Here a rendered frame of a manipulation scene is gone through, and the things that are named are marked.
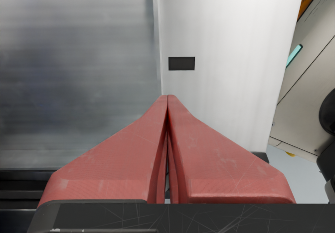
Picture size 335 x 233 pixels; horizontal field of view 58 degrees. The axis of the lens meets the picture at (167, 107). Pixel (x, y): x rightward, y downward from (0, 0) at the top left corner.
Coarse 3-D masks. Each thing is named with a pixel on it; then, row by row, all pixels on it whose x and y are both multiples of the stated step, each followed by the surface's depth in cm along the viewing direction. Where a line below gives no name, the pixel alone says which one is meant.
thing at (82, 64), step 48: (0, 0) 30; (48, 0) 30; (96, 0) 30; (144, 0) 29; (0, 48) 33; (48, 48) 32; (96, 48) 32; (144, 48) 32; (0, 96) 36; (48, 96) 36; (96, 96) 36; (144, 96) 36; (0, 144) 40; (48, 144) 40; (96, 144) 40
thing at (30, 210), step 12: (0, 204) 44; (12, 204) 44; (24, 204) 44; (36, 204) 44; (0, 216) 49; (12, 216) 49; (24, 216) 49; (0, 228) 51; (12, 228) 51; (24, 228) 51
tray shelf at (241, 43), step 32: (160, 0) 30; (192, 0) 30; (224, 0) 30; (256, 0) 30; (288, 0) 30; (192, 32) 32; (224, 32) 31; (256, 32) 31; (288, 32) 31; (224, 64) 34; (256, 64) 34; (192, 96) 36; (224, 96) 36; (256, 96) 36; (224, 128) 39; (256, 128) 39
